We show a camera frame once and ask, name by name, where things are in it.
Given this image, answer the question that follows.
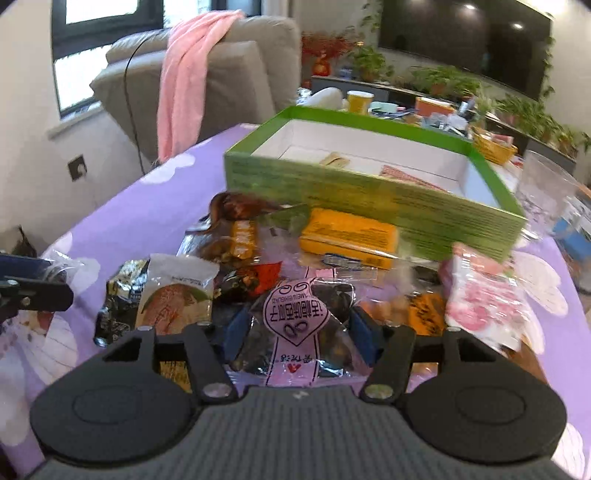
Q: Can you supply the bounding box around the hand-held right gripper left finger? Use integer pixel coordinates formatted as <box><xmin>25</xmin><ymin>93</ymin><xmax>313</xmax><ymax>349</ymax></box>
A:
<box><xmin>102</xmin><ymin>307</ymin><xmax>253</xmax><ymax>402</ymax></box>

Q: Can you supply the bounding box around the orange tissue box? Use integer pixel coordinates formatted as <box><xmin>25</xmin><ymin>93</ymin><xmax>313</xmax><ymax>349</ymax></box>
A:
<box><xmin>414</xmin><ymin>95</ymin><xmax>456</xmax><ymax>117</ymax></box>

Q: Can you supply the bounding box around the white shrimp print snack packet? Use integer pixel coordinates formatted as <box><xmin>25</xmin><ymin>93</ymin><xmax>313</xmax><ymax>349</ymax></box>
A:
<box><xmin>137</xmin><ymin>252</ymin><xmax>221</xmax><ymax>340</ymax></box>

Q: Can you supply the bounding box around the pink blanket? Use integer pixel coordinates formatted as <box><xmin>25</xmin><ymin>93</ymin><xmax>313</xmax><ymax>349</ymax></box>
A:
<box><xmin>156</xmin><ymin>10</ymin><xmax>246</xmax><ymax>163</ymax></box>

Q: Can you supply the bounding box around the yellow can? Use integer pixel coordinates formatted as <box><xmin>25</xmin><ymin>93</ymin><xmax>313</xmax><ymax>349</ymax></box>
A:
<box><xmin>346</xmin><ymin>89</ymin><xmax>376</xmax><ymax>116</ymax></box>

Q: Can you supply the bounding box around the wall socket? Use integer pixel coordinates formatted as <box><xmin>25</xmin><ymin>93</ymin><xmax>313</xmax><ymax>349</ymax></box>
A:
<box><xmin>68</xmin><ymin>154</ymin><xmax>89</xmax><ymax>182</ymax></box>

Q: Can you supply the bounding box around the black cable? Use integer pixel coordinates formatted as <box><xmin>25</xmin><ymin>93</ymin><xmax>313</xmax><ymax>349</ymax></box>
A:
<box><xmin>123</xmin><ymin>39</ymin><xmax>161</xmax><ymax>177</ymax></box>

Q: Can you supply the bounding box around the yellow woven basket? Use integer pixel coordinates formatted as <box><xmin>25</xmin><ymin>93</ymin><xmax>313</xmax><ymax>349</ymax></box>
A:
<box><xmin>468</xmin><ymin>126</ymin><xmax>519</xmax><ymax>165</ymax></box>

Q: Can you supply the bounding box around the purple printed tablecloth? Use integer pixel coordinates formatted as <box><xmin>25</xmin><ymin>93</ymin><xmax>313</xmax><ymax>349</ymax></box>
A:
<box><xmin>0</xmin><ymin>122</ymin><xmax>591</xmax><ymax>480</ymax></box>

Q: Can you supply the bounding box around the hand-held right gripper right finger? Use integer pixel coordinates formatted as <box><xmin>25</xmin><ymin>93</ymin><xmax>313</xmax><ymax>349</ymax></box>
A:
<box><xmin>348</xmin><ymin>307</ymin><xmax>464</xmax><ymax>405</ymax></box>

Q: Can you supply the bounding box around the clear glass cup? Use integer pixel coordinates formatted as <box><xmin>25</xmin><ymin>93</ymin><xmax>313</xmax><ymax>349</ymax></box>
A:
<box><xmin>551</xmin><ymin>196</ymin><xmax>591</xmax><ymax>253</ymax></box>

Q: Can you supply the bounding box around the red black snack packet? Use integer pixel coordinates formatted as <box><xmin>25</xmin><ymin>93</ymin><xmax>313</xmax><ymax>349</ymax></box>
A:
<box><xmin>213</xmin><ymin>260</ymin><xmax>285</xmax><ymax>304</ymax></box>

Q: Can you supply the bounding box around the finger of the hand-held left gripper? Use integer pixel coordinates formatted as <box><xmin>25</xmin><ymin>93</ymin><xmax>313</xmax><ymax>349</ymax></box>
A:
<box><xmin>0</xmin><ymin>255</ymin><xmax>54</xmax><ymax>280</ymax></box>
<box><xmin>0</xmin><ymin>276</ymin><xmax>75</xmax><ymax>323</ymax></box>

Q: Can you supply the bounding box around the yellow block snack packet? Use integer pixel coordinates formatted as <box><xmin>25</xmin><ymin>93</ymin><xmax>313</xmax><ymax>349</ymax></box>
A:
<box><xmin>297</xmin><ymin>207</ymin><xmax>400</xmax><ymax>271</ymax></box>

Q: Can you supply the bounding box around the pink white snack packet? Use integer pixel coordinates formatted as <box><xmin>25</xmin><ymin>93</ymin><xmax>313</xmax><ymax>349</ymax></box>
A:
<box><xmin>438</xmin><ymin>242</ymin><xmax>537</xmax><ymax>352</ymax></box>

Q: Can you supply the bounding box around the green cardboard box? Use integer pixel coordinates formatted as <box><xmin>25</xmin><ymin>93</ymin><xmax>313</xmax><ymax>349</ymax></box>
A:
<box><xmin>223</xmin><ymin>106</ymin><xmax>528</xmax><ymax>265</ymax></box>

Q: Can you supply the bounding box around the orange clear snack packet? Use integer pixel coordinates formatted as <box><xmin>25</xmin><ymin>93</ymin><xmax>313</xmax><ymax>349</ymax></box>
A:
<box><xmin>359</xmin><ymin>291</ymin><xmax>447</xmax><ymax>339</ymax></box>

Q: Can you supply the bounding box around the red checkered packet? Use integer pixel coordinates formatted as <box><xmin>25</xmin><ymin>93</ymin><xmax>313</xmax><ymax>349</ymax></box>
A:
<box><xmin>380</xmin><ymin>164</ymin><xmax>450</xmax><ymax>193</ymax></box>

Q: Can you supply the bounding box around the pink label dark snack packet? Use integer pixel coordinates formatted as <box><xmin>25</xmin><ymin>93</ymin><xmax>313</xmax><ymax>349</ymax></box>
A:
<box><xmin>230</xmin><ymin>276</ymin><xmax>368</xmax><ymax>389</ymax></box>

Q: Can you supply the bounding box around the black gold snack packet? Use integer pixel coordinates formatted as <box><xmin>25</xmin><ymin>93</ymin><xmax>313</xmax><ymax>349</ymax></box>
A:
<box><xmin>93</xmin><ymin>258</ymin><xmax>151</xmax><ymax>348</ymax></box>

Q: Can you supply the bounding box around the grey television cabinet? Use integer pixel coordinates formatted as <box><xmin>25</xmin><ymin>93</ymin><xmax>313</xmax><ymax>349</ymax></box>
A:
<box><xmin>311</xmin><ymin>75</ymin><xmax>579</xmax><ymax>163</ymax></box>

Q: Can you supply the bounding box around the dark framed window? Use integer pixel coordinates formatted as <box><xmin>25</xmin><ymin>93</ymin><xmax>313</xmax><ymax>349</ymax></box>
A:
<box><xmin>50</xmin><ymin>0</ymin><xmax>170</xmax><ymax>121</ymax></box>

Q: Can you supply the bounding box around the brown glossy snack packet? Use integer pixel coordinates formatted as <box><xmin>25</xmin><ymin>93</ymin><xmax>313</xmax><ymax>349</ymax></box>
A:
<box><xmin>177</xmin><ymin>191</ymin><xmax>288</xmax><ymax>269</ymax></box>

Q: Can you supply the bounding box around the red flower decoration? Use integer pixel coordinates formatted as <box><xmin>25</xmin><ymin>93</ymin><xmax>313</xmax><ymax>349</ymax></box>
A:
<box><xmin>302</xmin><ymin>31</ymin><xmax>366</xmax><ymax>78</ymax></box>

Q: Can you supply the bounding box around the beige sofa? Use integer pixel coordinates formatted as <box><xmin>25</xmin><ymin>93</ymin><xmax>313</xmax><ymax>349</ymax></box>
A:
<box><xmin>89</xmin><ymin>16</ymin><xmax>304</xmax><ymax>175</ymax></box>

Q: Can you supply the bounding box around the black television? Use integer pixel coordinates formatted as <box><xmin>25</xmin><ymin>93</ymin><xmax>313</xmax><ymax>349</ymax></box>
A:
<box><xmin>378</xmin><ymin>0</ymin><xmax>555</xmax><ymax>103</ymax></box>

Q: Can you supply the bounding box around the potted green plant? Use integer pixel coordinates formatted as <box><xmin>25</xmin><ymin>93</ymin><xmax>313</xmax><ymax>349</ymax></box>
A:
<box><xmin>410</xmin><ymin>64</ymin><xmax>484</xmax><ymax>99</ymax></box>
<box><xmin>493</xmin><ymin>93</ymin><xmax>591</xmax><ymax>154</ymax></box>
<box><xmin>350</xmin><ymin>43</ymin><xmax>394</xmax><ymax>85</ymax></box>

